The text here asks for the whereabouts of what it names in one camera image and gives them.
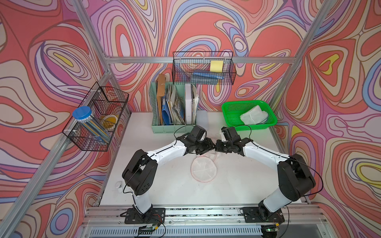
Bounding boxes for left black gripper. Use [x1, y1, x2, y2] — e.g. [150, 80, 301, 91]
[193, 137, 217, 155]

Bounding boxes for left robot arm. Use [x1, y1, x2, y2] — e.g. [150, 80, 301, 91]
[122, 126, 215, 214]

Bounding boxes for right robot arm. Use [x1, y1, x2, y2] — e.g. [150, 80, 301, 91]
[215, 127, 316, 221]

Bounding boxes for green plastic basket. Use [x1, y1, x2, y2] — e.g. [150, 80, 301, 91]
[221, 100, 278, 131]

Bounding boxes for blue folder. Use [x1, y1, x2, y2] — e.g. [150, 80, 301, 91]
[162, 99, 173, 126]

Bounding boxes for mint green file organizer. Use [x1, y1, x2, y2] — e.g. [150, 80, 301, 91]
[149, 82, 199, 134]

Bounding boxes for magazines in organizer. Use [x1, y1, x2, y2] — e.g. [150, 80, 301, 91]
[166, 84, 186, 125]

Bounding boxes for white binder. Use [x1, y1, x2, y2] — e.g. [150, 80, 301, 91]
[185, 84, 192, 125]

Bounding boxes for blue pen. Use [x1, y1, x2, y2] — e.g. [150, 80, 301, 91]
[192, 71, 225, 80]

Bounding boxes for yellow sticky note pad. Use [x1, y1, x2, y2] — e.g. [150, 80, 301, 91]
[209, 60, 224, 73]

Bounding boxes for brown cardboard folder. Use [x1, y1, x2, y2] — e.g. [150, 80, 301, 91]
[156, 74, 166, 126]

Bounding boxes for small white object on table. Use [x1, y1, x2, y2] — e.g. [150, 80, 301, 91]
[115, 181, 124, 193]

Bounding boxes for yellow tape roll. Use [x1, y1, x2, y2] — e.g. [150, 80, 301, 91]
[101, 115, 118, 131]

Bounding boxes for jar with blue lid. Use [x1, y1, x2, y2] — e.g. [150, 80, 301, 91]
[72, 106, 111, 144]

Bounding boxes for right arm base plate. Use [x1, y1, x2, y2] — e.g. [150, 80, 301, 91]
[239, 206, 285, 224]

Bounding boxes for black wire basket on rail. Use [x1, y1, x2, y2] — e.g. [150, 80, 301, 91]
[172, 50, 237, 85]

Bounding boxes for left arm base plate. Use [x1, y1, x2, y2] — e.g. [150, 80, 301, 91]
[120, 207, 166, 225]

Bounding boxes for aluminium frame rail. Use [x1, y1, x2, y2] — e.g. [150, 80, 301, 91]
[105, 57, 296, 64]

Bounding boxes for black wire basket left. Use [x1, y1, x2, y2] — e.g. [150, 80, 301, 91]
[62, 82, 129, 152]

